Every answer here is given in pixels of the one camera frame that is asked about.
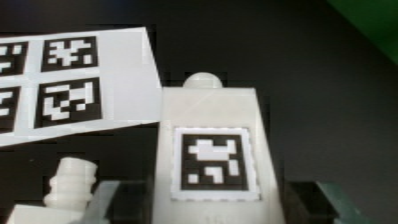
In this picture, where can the white paper tag sheet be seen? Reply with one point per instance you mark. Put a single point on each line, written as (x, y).
(78, 84)

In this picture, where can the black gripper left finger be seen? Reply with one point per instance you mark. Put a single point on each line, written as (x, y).
(120, 203)

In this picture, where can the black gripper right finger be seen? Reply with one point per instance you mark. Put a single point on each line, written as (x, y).
(316, 204)

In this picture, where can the white stool leg with tag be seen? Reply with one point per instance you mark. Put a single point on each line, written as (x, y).
(215, 183)
(65, 199)

